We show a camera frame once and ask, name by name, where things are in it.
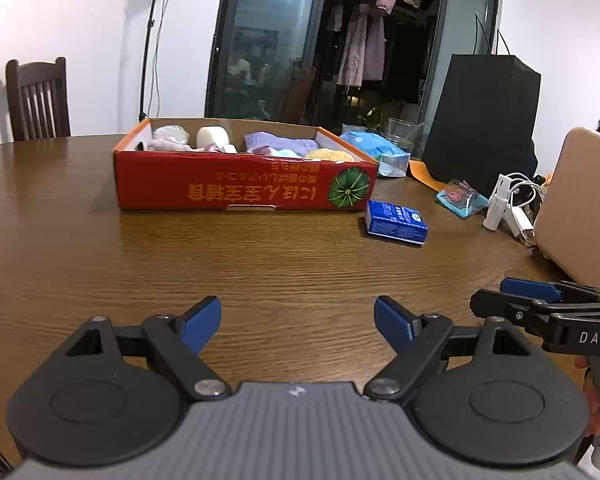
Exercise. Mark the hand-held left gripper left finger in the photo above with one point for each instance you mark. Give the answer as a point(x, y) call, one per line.
point(200, 322)

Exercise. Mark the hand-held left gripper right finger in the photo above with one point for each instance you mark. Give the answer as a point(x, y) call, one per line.
point(392, 322)

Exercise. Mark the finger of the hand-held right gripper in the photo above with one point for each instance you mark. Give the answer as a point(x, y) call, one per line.
point(505, 306)
point(530, 290)

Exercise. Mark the red cardboard box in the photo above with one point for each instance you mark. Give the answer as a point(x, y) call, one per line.
point(230, 185)

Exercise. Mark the person's right hand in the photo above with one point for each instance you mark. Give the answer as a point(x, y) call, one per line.
point(594, 400)

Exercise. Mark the white power adapter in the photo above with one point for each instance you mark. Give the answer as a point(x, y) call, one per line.
point(520, 222)

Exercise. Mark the white charger plug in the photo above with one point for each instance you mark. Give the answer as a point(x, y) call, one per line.
point(496, 202)

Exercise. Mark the rose gold laptop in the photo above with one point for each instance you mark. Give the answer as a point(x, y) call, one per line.
point(580, 210)

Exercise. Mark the small blue tissue packet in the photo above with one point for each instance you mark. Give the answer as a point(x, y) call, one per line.
point(395, 222)

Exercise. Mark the teal snack packet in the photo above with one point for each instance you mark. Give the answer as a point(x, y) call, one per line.
point(460, 197)

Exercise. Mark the orange paper envelope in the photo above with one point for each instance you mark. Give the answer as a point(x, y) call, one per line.
point(425, 172)

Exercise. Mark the large blue tissue pack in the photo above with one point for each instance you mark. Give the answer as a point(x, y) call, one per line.
point(375, 152)

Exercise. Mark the pink cloth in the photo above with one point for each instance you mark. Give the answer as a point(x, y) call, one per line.
point(167, 145)

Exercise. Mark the white paper roll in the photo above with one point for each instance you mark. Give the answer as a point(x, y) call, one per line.
point(212, 137)

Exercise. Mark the black paper bag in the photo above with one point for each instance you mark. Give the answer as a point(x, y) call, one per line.
point(480, 110)

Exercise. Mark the clear glass cup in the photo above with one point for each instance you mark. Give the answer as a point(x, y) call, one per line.
point(405, 135)

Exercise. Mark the light blue cloth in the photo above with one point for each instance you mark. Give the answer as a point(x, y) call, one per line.
point(285, 153)

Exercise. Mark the purple towel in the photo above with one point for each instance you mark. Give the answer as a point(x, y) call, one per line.
point(280, 140)

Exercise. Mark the pink hanging coat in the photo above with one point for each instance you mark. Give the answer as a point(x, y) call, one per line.
point(360, 50)

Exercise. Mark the dark wooden slatted chair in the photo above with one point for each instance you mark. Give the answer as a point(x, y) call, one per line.
point(35, 100)

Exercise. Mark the black tripod light stand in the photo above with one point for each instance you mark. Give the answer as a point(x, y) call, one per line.
point(150, 50)

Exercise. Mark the black framed glass sliding door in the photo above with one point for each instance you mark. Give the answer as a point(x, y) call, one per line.
point(260, 35)

